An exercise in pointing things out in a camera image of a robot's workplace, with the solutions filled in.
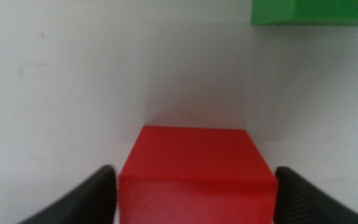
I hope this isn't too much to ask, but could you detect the green cube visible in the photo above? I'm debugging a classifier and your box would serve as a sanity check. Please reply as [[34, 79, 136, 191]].
[[250, 0, 358, 27]]

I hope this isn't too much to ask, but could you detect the red cube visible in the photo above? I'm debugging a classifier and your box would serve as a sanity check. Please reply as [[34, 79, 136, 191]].
[[118, 125, 280, 224]]

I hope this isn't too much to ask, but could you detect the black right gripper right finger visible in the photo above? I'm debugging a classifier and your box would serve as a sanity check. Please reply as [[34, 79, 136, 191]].
[[273, 166, 358, 224]]

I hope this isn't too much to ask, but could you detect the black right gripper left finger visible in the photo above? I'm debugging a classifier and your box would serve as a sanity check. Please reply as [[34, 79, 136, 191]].
[[17, 164, 118, 224]]

